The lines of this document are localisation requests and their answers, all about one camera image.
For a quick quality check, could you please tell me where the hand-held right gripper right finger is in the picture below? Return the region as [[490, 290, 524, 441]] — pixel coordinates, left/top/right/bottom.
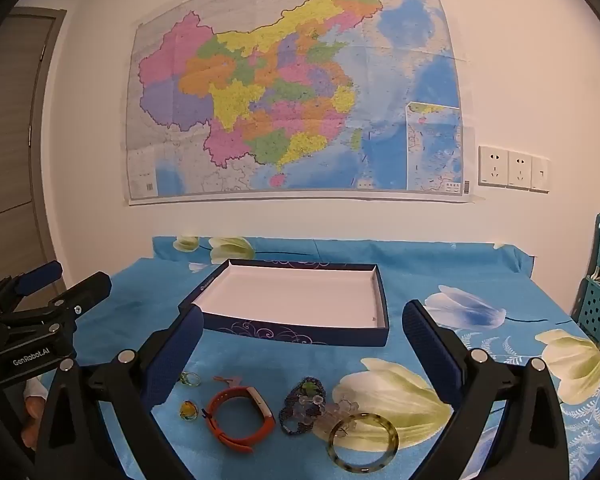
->
[[401, 300, 573, 480]]

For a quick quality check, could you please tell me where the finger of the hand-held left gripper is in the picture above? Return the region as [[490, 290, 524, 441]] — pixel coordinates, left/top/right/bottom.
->
[[0, 260, 64, 322], [0, 271, 113, 347]]

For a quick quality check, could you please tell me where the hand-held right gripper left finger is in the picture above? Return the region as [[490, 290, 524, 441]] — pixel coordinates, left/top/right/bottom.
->
[[32, 304, 206, 480]]

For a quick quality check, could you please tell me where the orange watch band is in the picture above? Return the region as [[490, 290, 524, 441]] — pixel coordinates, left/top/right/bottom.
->
[[202, 385, 270, 455]]

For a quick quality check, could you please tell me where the clear crystal bead bracelet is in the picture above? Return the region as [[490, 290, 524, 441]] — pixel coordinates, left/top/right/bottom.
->
[[292, 394, 363, 438]]

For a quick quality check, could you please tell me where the dark beaded bracelet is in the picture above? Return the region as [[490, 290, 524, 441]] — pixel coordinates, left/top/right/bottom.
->
[[278, 376, 327, 437]]

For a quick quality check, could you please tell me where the dark blue cardboard box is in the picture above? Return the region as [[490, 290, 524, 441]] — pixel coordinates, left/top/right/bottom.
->
[[178, 258, 391, 348]]

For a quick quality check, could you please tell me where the tortoiseshell bangle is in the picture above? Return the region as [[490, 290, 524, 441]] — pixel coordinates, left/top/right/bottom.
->
[[327, 412, 398, 475]]

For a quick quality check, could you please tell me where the person's left hand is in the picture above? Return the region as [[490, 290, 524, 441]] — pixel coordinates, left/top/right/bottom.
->
[[20, 377, 48, 442]]

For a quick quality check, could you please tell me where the blue floral tablecloth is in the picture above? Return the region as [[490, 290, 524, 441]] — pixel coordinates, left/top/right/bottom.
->
[[10, 235, 600, 480]]

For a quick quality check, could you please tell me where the white wall socket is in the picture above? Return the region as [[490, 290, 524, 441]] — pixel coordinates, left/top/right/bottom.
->
[[507, 150, 533, 191], [478, 145, 510, 188]]

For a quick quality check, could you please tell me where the white wall switch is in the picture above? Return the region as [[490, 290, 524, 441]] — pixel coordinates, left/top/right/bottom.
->
[[530, 156, 551, 194]]

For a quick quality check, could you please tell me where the colourful wall map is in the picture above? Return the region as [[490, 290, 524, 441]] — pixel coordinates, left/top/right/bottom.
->
[[120, 0, 486, 207]]

